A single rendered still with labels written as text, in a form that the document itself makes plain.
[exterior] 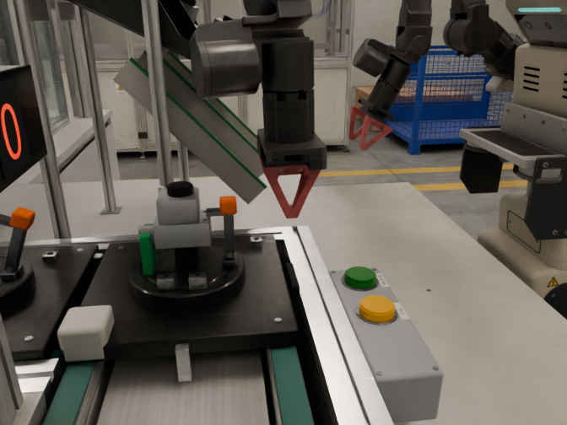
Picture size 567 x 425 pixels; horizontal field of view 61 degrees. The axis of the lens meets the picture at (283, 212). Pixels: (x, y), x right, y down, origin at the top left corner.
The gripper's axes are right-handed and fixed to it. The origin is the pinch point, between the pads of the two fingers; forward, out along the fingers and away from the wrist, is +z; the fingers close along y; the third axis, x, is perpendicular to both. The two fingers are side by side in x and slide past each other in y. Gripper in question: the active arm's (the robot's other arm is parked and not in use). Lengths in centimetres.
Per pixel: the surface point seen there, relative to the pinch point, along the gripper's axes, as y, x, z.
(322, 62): -402, 91, 28
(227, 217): 0.7, -7.7, -0.1
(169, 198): 1.6, -14.0, -3.5
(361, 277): 2.9, 8.1, 8.6
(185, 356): 13.2, -13.1, 9.1
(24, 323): 6.9, -30.1, 7.4
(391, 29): -851, 315, 26
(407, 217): -40, 32, 21
